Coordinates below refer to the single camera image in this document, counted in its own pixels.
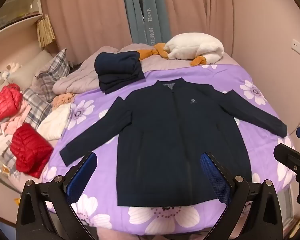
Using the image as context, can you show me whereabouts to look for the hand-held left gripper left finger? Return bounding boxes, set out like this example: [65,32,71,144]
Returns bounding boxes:
[16,151,98,240]

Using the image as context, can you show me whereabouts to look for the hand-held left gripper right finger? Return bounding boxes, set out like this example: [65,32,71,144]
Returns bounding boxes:
[201,151,285,240]

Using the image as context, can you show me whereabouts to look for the navy zip jacket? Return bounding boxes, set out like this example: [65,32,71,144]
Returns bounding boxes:
[59,79,288,208]

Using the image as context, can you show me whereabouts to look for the pink clothes pile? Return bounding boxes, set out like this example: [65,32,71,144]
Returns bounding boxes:
[4,104,32,137]

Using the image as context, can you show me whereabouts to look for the folded navy clothes stack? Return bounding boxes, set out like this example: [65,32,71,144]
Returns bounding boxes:
[94,51,145,95]

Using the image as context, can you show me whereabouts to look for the purple floral bedsheet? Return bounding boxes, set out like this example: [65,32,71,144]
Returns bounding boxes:
[41,64,297,236]

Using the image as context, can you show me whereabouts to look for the red down jacket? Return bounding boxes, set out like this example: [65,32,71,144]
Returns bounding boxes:
[10,123,54,179]
[0,83,24,131]

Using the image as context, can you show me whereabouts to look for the white knit garment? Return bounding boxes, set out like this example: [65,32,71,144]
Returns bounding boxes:
[36,103,72,141]

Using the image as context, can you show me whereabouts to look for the peach fuzzy cloth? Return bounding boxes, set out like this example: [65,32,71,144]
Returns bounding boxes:
[51,92,76,111]

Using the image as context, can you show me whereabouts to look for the red puffer jacket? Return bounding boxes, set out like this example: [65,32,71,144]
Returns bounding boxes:
[0,87,52,180]

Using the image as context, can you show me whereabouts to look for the grey quilt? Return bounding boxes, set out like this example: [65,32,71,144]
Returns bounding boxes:
[52,44,238,95]

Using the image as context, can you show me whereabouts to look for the plaid pillow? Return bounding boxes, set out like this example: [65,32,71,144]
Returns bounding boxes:
[31,48,71,91]

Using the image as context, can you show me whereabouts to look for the small plush toys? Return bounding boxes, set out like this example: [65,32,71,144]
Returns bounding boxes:
[0,62,22,92]

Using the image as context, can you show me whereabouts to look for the white and orange plush toy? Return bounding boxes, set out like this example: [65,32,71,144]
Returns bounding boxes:
[137,32,225,67]

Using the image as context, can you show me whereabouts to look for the beige hanging tassel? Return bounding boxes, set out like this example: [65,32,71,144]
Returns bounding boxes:
[36,14,56,48]

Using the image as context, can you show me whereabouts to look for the grey-blue curtain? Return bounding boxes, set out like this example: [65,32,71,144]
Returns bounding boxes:
[121,0,172,47]

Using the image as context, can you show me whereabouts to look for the white wall shelf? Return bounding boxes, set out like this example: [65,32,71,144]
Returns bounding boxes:
[0,0,44,40]

